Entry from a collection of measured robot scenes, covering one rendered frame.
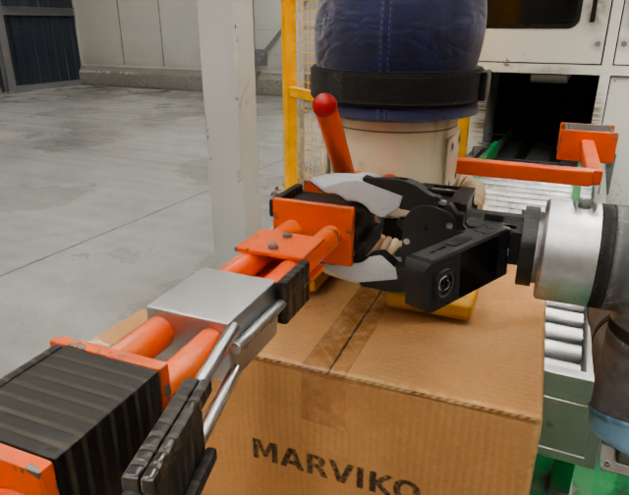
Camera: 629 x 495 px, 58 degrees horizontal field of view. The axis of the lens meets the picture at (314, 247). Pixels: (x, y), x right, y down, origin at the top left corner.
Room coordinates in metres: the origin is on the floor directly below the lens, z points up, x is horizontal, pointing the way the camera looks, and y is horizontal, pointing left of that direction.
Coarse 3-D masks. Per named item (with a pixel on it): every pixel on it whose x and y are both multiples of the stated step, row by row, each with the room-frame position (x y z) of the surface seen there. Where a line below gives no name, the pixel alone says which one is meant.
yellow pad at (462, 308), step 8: (392, 296) 0.60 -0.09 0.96; (400, 296) 0.60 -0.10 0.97; (464, 296) 0.59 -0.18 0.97; (472, 296) 0.59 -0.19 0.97; (392, 304) 0.60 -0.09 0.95; (400, 304) 0.60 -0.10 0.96; (408, 304) 0.59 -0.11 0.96; (448, 304) 0.58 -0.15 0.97; (456, 304) 0.57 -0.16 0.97; (464, 304) 0.57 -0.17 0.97; (472, 304) 0.58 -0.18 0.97; (432, 312) 0.58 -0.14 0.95; (440, 312) 0.58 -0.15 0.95; (448, 312) 0.57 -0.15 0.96; (456, 312) 0.57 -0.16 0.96; (464, 312) 0.57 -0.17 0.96; (472, 312) 0.58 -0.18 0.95
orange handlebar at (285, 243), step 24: (456, 168) 0.77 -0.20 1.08; (480, 168) 0.76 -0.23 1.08; (504, 168) 0.75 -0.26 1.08; (528, 168) 0.74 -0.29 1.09; (552, 168) 0.73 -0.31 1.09; (576, 168) 0.72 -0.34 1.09; (600, 168) 0.73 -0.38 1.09; (264, 240) 0.45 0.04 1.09; (288, 240) 0.45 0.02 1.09; (312, 240) 0.45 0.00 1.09; (336, 240) 0.48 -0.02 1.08; (240, 264) 0.41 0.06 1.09; (264, 264) 0.44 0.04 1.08; (288, 264) 0.41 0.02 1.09; (312, 264) 0.43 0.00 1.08; (144, 336) 0.30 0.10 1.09; (168, 336) 0.31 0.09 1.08; (216, 336) 0.30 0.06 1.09; (168, 360) 0.27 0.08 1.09; (192, 360) 0.27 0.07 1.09
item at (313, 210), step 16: (288, 192) 0.56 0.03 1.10; (304, 192) 0.58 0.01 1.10; (320, 192) 0.58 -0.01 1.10; (272, 208) 0.53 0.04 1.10; (288, 208) 0.51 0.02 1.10; (304, 208) 0.51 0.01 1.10; (320, 208) 0.50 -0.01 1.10; (336, 208) 0.50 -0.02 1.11; (352, 208) 0.49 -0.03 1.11; (304, 224) 0.51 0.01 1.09; (320, 224) 0.50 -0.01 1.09; (336, 224) 0.50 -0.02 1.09; (352, 224) 0.49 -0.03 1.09; (368, 224) 0.54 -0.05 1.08; (352, 240) 0.49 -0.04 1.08; (368, 240) 0.51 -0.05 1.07; (336, 256) 0.50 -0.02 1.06; (352, 256) 0.49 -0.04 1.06
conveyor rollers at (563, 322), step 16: (496, 192) 2.53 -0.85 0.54; (512, 192) 2.51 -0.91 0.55; (528, 192) 2.50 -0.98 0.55; (544, 192) 2.53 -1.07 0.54; (560, 192) 2.51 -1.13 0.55; (496, 208) 2.28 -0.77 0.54; (512, 208) 2.26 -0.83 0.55; (544, 208) 2.28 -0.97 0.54; (560, 304) 1.41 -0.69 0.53; (560, 320) 1.33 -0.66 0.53; (576, 320) 1.31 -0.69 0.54; (560, 336) 1.24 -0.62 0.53; (576, 336) 1.23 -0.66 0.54; (544, 352) 1.17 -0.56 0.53; (560, 352) 1.16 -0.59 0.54; (576, 352) 1.15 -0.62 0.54; (576, 368) 1.07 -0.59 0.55
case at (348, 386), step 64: (320, 320) 0.58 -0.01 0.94; (384, 320) 0.58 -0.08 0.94; (448, 320) 0.58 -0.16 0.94; (512, 320) 0.58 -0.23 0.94; (256, 384) 0.50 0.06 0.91; (320, 384) 0.48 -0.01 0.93; (384, 384) 0.45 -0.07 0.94; (448, 384) 0.45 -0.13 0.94; (512, 384) 0.45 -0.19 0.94; (256, 448) 0.51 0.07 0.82; (320, 448) 0.48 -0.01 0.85; (384, 448) 0.45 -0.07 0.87; (448, 448) 0.43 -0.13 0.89; (512, 448) 0.41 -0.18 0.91
